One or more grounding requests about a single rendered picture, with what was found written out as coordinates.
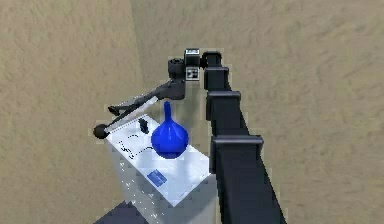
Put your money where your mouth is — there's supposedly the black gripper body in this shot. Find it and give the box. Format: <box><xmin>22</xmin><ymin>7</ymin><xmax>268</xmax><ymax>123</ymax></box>
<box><xmin>159</xmin><ymin>57</ymin><xmax>187</xmax><ymax>101</ymax></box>

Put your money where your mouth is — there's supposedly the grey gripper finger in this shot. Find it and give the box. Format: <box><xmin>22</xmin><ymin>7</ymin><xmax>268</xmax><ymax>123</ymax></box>
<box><xmin>92</xmin><ymin>95</ymin><xmax>160</xmax><ymax>140</ymax></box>
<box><xmin>107</xmin><ymin>89</ymin><xmax>165</xmax><ymax>117</ymax></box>

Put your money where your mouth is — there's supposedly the blue vase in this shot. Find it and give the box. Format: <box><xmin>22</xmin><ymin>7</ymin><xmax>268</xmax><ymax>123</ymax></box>
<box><xmin>150</xmin><ymin>100</ymin><xmax>190</xmax><ymax>160</ymax></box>

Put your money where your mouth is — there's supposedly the small black object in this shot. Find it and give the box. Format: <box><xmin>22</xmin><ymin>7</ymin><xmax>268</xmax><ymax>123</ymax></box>
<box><xmin>138</xmin><ymin>117</ymin><xmax>150</xmax><ymax>135</ymax></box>

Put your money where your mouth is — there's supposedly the blue card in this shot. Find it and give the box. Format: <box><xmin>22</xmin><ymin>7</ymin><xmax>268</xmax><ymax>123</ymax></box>
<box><xmin>146</xmin><ymin>169</ymin><xmax>168</xmax><ymax>188</ymax></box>

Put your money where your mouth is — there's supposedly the dark blue furniture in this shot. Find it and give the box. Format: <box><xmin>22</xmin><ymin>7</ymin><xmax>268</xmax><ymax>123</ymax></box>
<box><xmin>93</xmin><ymin>199</ymin><xmax>150</xmax><ymax>224</ymax></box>

